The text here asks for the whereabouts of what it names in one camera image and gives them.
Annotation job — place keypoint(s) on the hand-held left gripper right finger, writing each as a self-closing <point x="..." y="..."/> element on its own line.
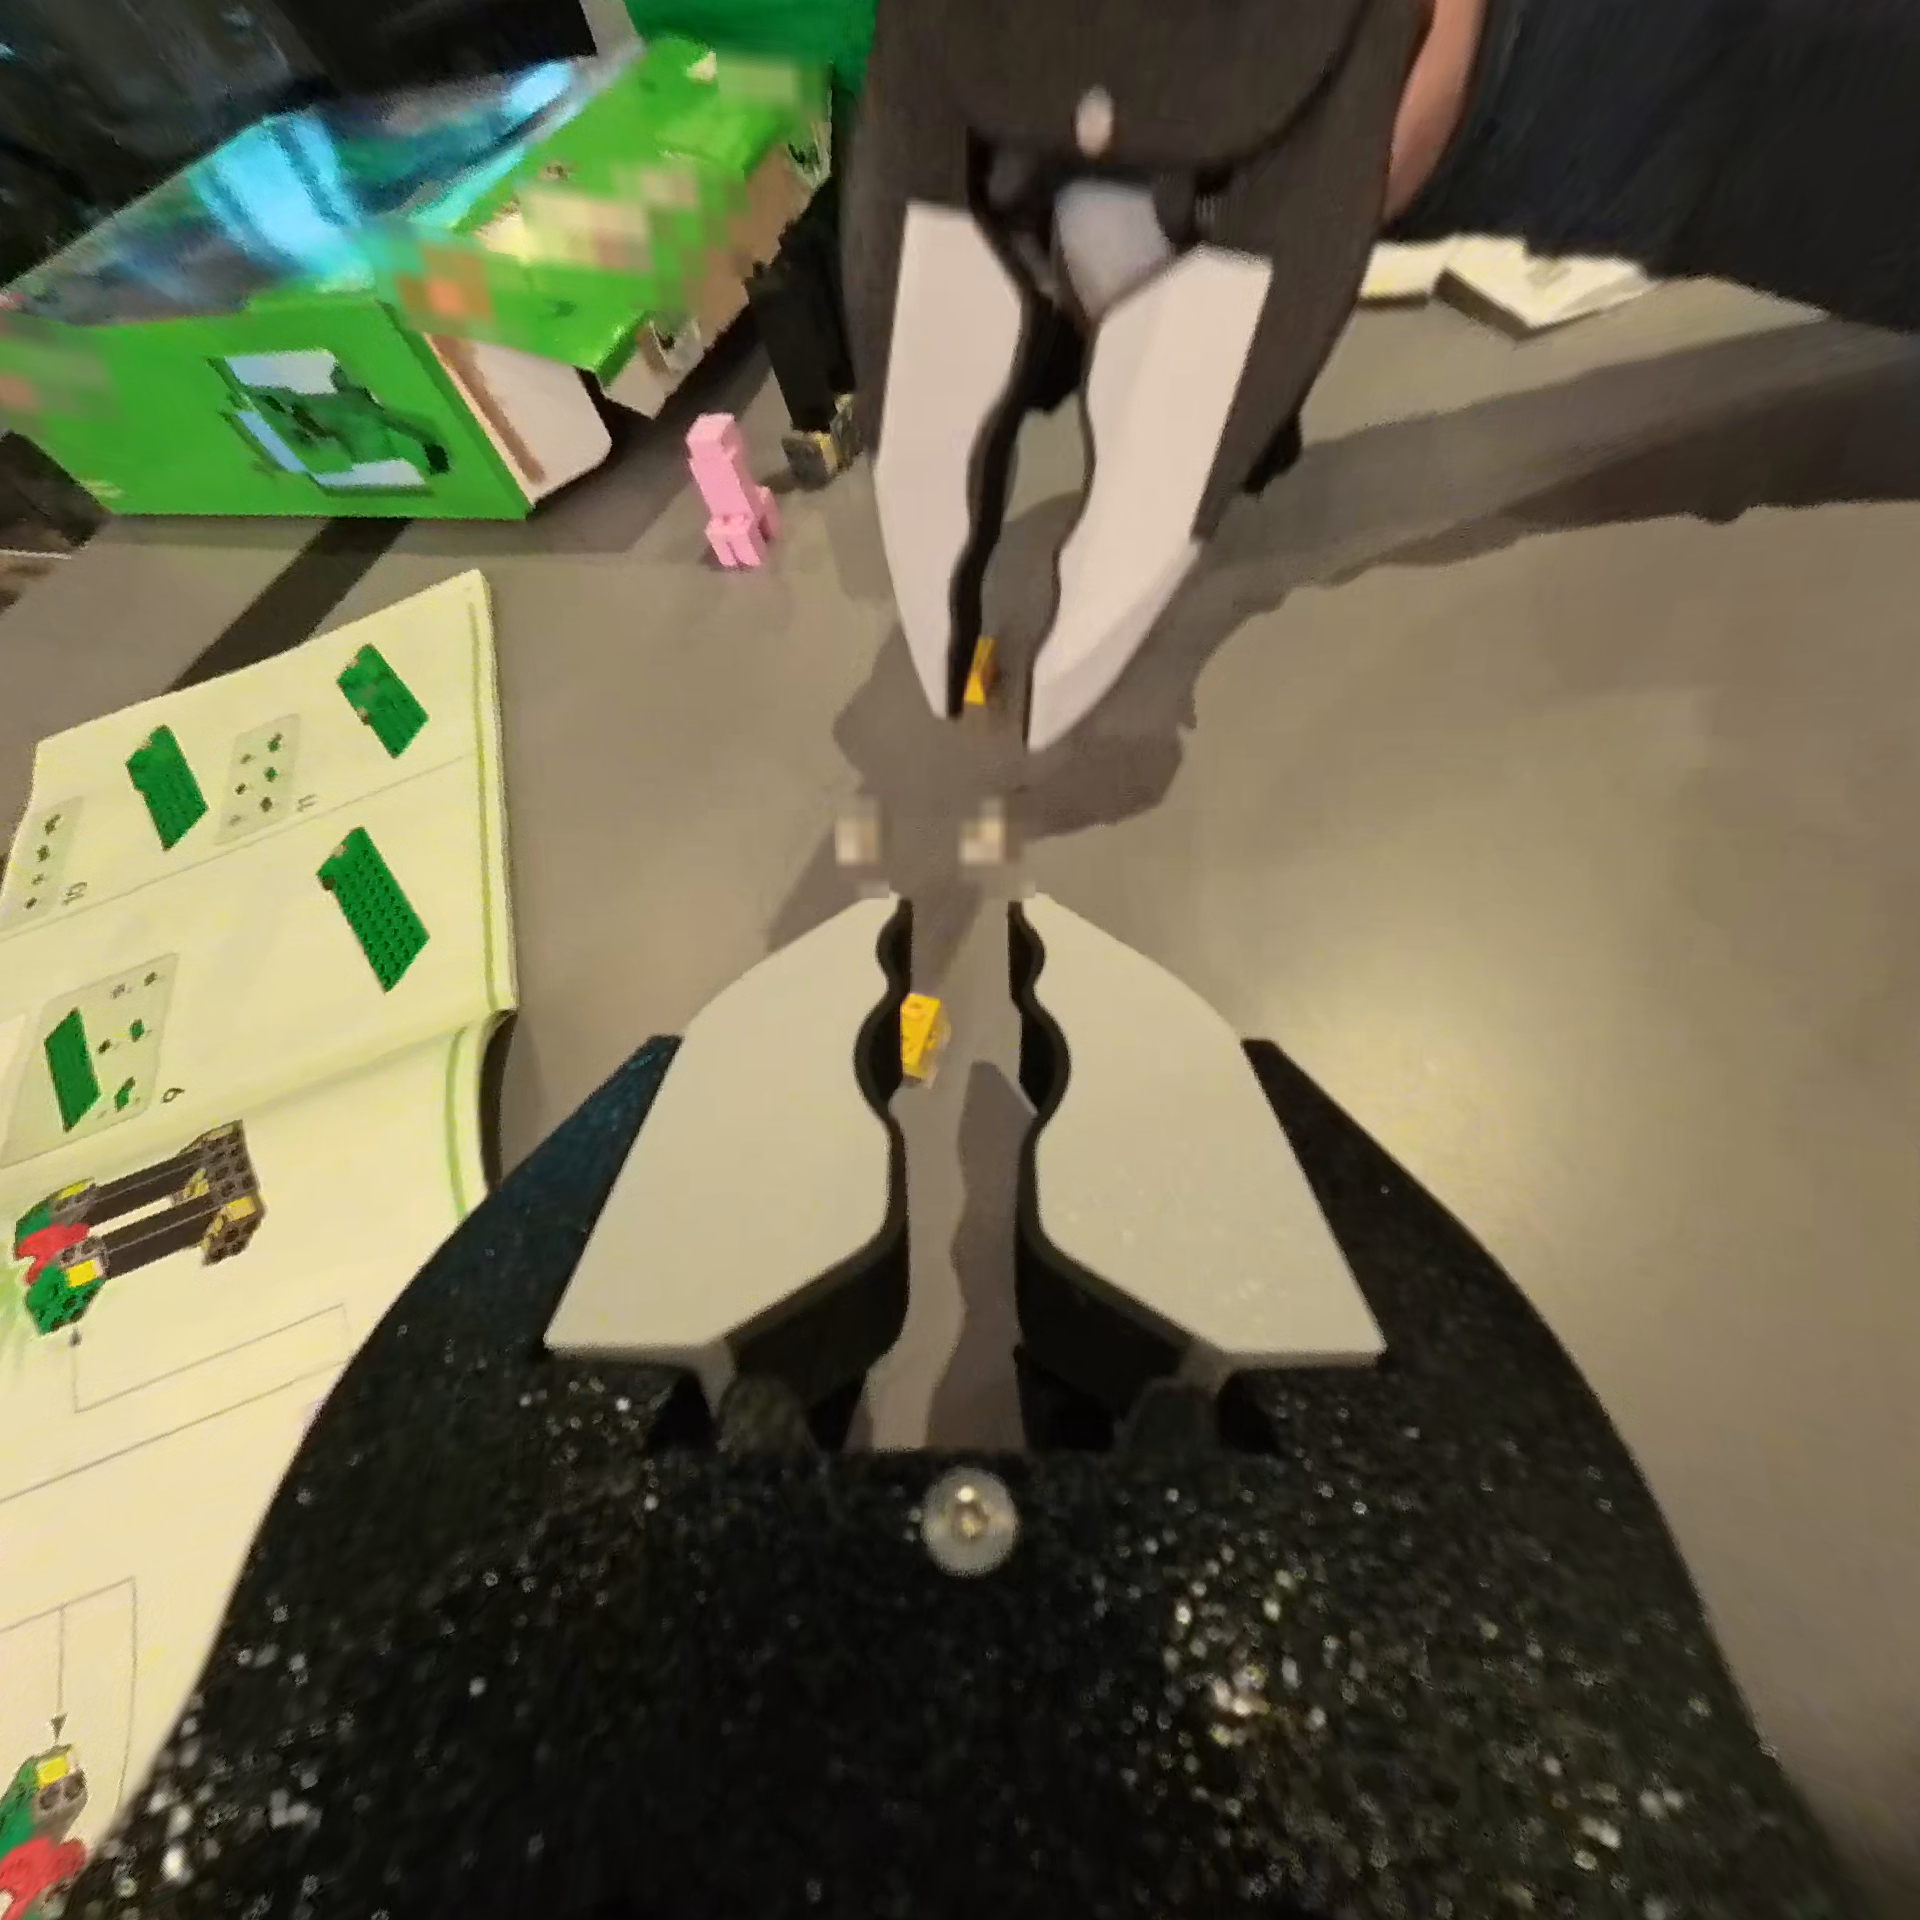
<point x="1184" y="1186"/>

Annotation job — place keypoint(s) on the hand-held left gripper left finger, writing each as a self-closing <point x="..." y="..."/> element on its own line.
<point x="720" y="1171"/>

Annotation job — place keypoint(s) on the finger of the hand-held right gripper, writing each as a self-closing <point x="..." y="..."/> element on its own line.
<point x="931" y="451"/>
<point x="1142" y="481"/>

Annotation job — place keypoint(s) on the small yellow brick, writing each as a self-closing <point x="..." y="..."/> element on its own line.
<point x="983" y="671"/>
<point x="922" y="1036"/>

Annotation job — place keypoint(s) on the black yellow brick piece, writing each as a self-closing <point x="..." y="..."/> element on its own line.
<point x="821" y="451"/>

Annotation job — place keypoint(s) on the pink brick pig figure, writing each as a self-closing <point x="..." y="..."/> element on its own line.
<point x="730" y="494"/>

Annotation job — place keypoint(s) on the white paper sheets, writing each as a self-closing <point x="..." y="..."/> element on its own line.
<point x="1530" y="285"/>

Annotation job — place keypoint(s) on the building instruction booklet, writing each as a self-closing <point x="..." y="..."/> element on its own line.
<point x="299" y="931"/>

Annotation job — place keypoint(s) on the green toy box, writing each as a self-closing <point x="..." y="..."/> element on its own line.
<point x="149" y="435"/>

